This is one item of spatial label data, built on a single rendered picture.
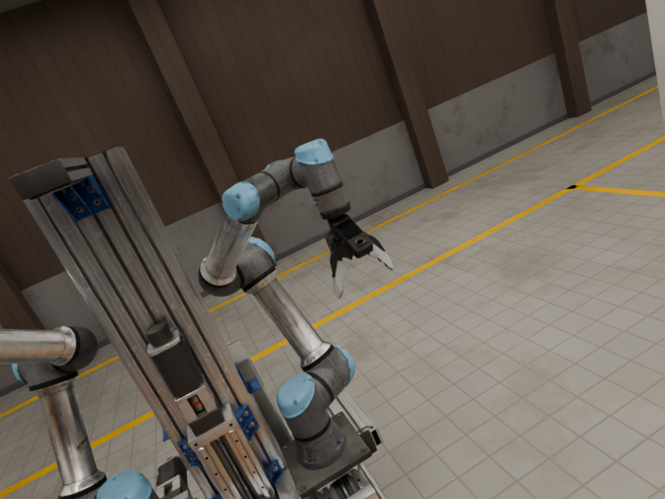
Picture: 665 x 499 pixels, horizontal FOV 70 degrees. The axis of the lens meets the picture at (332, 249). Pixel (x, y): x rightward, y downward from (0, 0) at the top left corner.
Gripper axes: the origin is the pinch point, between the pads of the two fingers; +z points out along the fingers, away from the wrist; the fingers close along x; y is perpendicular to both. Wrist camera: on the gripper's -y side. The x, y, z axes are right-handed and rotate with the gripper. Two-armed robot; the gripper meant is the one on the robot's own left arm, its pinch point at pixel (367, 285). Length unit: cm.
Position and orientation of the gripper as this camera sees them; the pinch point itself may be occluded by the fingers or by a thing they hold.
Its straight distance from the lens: 112.0
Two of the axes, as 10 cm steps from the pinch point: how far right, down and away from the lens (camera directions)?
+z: 3.6, 8.8, 3.1
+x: -8.7, 4.4, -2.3
